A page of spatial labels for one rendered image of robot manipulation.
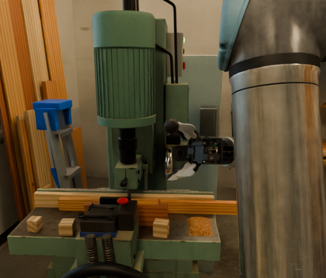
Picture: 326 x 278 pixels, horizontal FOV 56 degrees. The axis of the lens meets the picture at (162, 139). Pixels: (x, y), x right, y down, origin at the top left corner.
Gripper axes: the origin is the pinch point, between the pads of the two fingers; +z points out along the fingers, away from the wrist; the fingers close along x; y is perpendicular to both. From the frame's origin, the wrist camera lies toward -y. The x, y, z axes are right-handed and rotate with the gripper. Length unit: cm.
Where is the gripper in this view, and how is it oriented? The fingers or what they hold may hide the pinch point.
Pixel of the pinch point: (164, 150)
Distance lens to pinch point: 78.2
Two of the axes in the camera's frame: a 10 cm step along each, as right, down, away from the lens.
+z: -7.9, -0.5, -6.1
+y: 6.1, -0.4, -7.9
